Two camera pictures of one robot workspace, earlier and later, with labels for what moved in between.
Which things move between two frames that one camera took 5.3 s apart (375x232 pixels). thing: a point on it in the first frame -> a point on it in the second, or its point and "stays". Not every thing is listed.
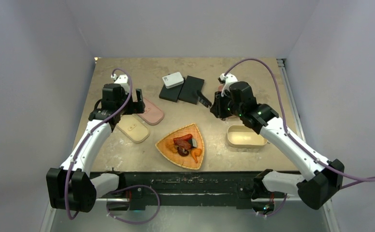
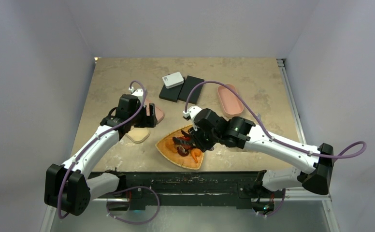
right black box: [188, 93] stays
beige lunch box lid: [134, 128] stays
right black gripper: [217, 108] -> [195, 134]
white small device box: [173, 79] stays
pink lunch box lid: [153, 114] stays
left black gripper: [136, 107] -> [148, 121]
